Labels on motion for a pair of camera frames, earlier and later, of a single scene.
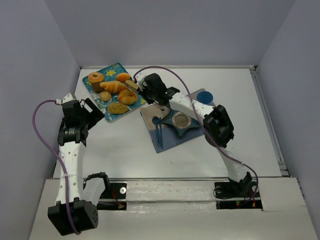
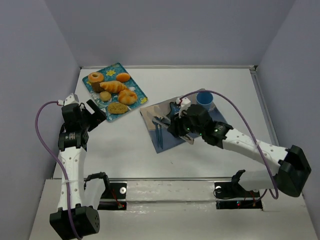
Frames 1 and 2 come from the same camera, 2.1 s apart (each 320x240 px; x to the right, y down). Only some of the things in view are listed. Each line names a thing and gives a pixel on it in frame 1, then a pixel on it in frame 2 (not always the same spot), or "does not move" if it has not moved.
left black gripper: x=92 y=114 does not move
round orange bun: x=123 y=77 does not move
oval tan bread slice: x=117 y=108 does not move
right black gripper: x=146 y=92 -> x=176 y=128
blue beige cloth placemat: x=164 y=136 does not move
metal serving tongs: x=155 y=110 -> x=166 y=124
